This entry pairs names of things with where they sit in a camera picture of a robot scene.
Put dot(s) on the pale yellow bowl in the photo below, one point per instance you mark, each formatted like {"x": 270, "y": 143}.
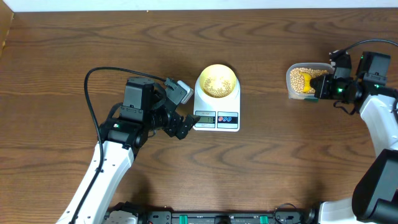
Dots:
{"x": 217, "y": 71}

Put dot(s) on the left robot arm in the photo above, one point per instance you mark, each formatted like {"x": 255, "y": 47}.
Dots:
{"x": 147, "y": 107}

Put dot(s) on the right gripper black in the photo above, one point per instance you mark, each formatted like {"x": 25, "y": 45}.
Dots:
{"x": 321, "y": 91}

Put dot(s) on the clear plastic container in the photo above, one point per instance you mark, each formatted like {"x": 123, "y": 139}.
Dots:
{"x": 316, "y": 66}

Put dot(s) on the soybeans in container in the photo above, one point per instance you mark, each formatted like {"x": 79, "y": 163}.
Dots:
{"x": 296, "y": 79}

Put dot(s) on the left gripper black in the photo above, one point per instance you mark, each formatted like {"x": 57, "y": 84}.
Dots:
{"x": 173, "y": 129}

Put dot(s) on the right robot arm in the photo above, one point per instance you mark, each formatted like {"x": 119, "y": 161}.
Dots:
{"x": 374, "y": 199}

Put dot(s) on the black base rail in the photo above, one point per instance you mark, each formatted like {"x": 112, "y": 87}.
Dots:
{"x": 129, "y": 213}

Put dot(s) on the soybeans in bowl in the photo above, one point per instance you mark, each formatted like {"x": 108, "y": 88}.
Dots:
{"x": 217, "y": 87}

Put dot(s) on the yellow measuring scoop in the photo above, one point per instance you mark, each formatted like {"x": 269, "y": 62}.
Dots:
{"x": 306, "y": 81}

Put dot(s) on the white digital kitchen scale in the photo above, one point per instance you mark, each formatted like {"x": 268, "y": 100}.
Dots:
{"x": 217, "y": 114}

